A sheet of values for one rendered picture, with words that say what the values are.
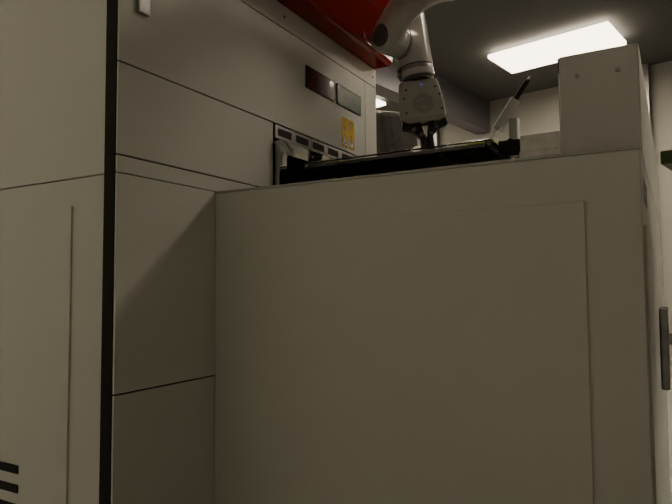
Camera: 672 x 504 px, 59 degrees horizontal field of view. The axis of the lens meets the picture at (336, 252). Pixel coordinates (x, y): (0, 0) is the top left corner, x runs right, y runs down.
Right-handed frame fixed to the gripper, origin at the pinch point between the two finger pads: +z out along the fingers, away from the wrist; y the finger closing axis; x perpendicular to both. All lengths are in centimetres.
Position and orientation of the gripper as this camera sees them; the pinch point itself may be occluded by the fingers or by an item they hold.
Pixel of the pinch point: (427, 145)
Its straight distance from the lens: 141.3
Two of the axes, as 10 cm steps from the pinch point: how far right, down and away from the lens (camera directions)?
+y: 9.9, -1.5, 0.2
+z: 1.5, 9.9, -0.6
